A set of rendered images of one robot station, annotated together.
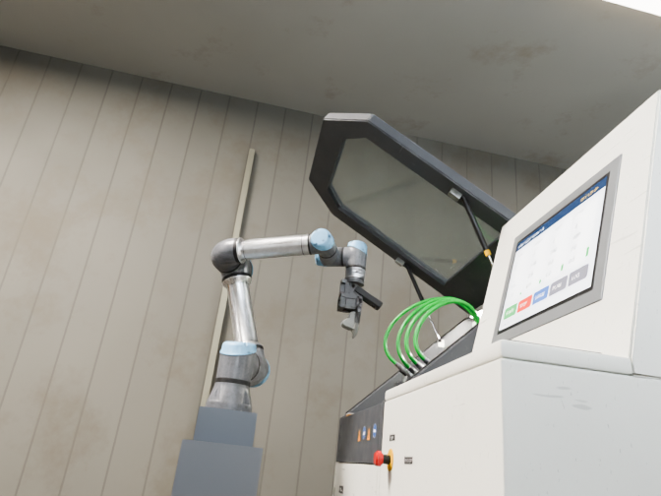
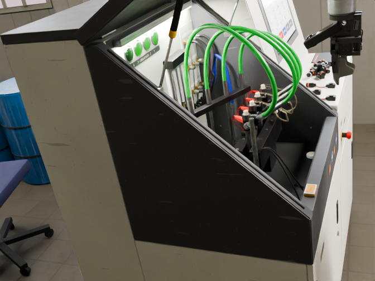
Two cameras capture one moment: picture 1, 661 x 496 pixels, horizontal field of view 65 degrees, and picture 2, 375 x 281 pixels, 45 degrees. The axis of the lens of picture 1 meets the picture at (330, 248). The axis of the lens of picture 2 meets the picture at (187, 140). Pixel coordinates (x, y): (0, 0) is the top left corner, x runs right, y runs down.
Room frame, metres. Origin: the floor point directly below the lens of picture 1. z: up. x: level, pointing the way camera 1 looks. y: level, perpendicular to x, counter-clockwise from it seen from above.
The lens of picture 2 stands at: (3.14, 0.18, 1.71)
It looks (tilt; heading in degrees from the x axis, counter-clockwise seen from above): 26 degrees down; 213
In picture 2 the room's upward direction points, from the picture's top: 10 degrees counter-clockwise
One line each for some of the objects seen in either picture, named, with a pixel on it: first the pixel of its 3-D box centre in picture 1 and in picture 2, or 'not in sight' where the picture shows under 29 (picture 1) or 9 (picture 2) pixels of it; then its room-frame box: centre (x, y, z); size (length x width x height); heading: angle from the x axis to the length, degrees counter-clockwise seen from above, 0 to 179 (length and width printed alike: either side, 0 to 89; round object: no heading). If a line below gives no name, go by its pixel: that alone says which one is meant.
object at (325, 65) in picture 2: not in sight; (321, 66); (1.11, -0.35, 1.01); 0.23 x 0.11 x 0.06; 7
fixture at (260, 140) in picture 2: not in sight; (259, 146); (1.74, -0.43, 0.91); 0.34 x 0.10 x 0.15; 7
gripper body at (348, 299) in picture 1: (351, 296); (345, 34); (1.82, -0.10, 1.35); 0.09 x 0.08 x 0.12; 97
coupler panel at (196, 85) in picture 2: not in sight; (195, 63); (1.65, -0.70, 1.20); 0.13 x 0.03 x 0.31; 7
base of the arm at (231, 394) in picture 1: (230, 396); not in sight; (1.78, 0.27, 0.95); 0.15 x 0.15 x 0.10
